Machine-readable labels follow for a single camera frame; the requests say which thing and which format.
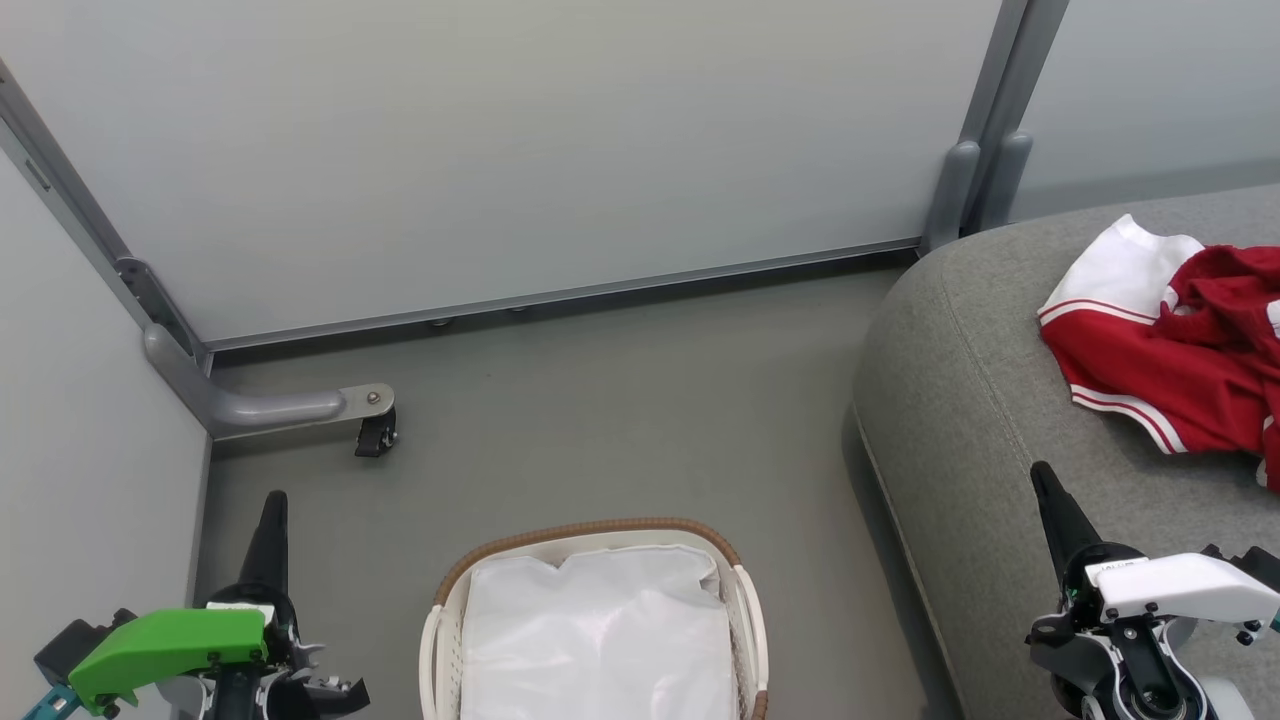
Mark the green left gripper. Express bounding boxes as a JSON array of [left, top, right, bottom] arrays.
[[33, 490, 371, 720]]

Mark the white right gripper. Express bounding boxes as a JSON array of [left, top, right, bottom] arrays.
[[1025, 460, 1280, 693]]

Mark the red and white jersey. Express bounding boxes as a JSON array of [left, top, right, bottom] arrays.
[[1037, 213, 1280, 493]]

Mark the grey fabric sofa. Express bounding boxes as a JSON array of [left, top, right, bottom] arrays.
[[850, 183, 1280, 720]]

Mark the grey partition foot bar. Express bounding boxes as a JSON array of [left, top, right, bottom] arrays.
[[143, 322, 396, 441]]

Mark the partition caster wheel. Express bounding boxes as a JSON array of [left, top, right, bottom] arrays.
[[354, 408, 399, 459]]

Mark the white laundry basket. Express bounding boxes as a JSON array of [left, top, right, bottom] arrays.
[[418, 517, 771, 720]]

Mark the grey curved partition foot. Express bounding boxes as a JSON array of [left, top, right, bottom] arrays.
[[983, 130, 1034, 233], [922, 140, 983, 253]]

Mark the white fabric basket liner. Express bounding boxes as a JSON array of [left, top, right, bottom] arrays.
[[460, 545, 739, 720]]

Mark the grey partition bottom rail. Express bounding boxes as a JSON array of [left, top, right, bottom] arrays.
[[205, 238, 923, 353]]

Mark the grey partition upright post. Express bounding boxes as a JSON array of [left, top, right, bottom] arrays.
[[958, 0, 1071, 151], [0, 58, 213, 379]]

